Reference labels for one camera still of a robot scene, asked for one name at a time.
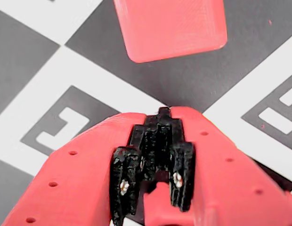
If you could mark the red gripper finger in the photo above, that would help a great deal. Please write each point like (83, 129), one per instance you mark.
(230, 188)
(77, 176)

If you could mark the red cube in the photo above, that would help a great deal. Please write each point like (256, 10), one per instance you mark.
(172, 28)

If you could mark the black white marker mat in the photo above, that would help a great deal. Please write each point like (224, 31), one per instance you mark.
(42, 70)

